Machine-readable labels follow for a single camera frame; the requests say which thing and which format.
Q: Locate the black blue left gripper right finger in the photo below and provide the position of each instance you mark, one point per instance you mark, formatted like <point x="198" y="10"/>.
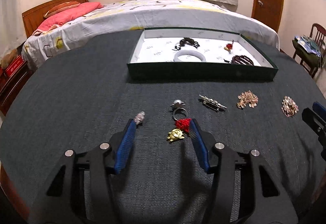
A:
<point x="263" y="199"/>

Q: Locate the wooden headboard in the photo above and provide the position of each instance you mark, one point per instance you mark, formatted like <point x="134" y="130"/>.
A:
<point x="33" y="17"/>

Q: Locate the white jade bangle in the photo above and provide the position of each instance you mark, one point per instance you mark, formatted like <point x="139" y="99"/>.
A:
<point x="193" y="56"/>

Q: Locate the orange cushion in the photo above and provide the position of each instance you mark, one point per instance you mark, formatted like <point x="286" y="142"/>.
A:
<point x="61" y="7"/>

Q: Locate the dark green jewelry tray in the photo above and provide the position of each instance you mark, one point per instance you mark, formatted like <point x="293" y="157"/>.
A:
<point x="151" y="57"/>

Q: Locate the brown plush toy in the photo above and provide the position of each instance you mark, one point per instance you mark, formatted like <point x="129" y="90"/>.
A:
<point x="8" y="58"/>

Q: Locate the pink gold cluster brooch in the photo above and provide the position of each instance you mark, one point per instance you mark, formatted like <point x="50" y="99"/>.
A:
<point x="289" y="107"/>

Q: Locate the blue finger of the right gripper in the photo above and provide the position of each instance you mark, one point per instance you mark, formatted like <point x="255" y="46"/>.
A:
<point x="319" y="110"/>

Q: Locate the dark grey table cloth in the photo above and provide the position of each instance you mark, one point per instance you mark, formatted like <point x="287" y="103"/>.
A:
<point x="79" y="99"/>

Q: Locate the wooden chair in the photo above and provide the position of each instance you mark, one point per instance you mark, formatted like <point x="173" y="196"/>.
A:
<point x="316" y="30"/>

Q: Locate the gold leaf brooch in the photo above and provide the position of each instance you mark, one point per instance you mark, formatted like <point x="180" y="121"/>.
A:
<point x="247" y="98"/>

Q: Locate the pile of clothes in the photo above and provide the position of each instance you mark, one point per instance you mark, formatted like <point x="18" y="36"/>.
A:
<point x="309" y="49"/>

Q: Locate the pink pillow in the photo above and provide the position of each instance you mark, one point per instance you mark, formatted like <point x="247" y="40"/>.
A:
<point x="66" y="16"/>

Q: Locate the silver rhinestone brooch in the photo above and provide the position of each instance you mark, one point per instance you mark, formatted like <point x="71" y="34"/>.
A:
<point x="139" y="118"/>

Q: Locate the dark wooden nightstand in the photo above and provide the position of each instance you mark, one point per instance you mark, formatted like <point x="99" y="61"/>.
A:
<point x="10" y="87"/>

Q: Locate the silver bar hair clip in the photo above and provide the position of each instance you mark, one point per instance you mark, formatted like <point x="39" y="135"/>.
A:
<point x="212" y="104"/>

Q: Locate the red gold keychain charm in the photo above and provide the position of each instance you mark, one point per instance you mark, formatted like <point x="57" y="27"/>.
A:
<point x="180" y="117"/>

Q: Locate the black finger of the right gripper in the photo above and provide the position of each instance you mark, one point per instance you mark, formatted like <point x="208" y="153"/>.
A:
<point x="316" y="123"/>

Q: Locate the red box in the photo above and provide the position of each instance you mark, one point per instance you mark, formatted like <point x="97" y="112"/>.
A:
<point x="14" y="66"/>

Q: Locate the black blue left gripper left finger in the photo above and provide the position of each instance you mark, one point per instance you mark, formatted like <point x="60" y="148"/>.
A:
<point x="61" y="199"/>

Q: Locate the bed with patterned sheet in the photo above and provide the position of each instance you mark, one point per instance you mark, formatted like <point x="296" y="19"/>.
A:
<point x="142" y="14"/>

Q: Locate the small red gold charm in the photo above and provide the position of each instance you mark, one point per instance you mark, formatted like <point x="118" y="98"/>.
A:
<point x="229" y="47"/>

